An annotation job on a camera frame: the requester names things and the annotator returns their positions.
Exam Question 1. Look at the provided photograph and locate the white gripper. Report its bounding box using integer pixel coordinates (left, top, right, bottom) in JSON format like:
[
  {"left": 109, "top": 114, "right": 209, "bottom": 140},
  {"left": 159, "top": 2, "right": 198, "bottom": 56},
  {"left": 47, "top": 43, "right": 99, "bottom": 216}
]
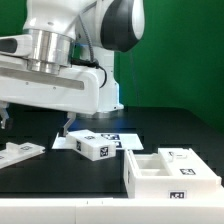
[{"left": 0, "top": 55, "right": 104, "bottom": 137}]

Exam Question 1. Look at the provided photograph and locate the white cabinet top panel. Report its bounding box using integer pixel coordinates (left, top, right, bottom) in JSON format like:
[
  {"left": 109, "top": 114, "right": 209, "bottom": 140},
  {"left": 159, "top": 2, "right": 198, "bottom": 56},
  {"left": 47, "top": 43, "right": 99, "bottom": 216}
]
[{"left": 0, "top": 142, "right": 45, "bottom": 169}]

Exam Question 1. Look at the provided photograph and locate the white cabinet body box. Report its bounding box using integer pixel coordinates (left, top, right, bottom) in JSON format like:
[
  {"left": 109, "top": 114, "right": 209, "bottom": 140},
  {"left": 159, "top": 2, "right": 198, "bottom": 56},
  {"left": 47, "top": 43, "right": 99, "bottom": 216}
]
[{"left": 123, "top": 150, "right": 224, "bottom": 200}]

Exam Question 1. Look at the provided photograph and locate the white cabinet door panel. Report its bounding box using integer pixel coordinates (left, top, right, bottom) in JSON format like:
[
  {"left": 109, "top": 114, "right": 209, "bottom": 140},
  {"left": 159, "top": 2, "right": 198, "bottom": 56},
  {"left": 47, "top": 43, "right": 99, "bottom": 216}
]
[{"left": 157, "top": 148, "right": 220, "bottom": 181}]

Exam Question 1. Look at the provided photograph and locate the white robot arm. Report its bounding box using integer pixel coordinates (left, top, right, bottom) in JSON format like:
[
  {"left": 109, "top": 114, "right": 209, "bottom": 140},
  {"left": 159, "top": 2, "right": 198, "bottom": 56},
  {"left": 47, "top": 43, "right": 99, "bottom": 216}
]
[{"left": 0, "top": 0, "right": 145, "bottom": 135}]

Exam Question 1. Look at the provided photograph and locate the small white cabinet block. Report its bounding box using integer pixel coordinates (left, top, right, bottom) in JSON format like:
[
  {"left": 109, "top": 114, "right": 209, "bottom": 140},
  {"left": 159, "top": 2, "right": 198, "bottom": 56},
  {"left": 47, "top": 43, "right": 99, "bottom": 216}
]
[{"left": 66, "top": 130, "right": 116, "bottom": 161}]

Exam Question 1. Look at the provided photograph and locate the white marker base sheet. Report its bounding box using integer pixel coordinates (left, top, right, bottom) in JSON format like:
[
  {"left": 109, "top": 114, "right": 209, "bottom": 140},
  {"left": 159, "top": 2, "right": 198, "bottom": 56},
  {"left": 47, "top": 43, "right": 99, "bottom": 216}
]
[{"left": 53, "top": 132, "right": 143, "bottom": 150}]

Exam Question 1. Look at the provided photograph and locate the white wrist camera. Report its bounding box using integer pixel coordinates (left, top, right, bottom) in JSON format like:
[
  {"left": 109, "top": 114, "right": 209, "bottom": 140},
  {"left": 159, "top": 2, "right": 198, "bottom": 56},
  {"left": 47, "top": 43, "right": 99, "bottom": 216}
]
[{"left": 0, "top": 34, "right": 32, "bottom": 57}]

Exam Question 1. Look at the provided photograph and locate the white L-shaped fence wall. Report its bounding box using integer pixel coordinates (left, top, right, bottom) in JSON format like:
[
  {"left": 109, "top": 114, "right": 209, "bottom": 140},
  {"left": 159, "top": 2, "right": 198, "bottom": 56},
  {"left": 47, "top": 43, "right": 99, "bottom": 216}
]
[{"left": 0, "top": 191, "right": 224, "bottom": 224}]

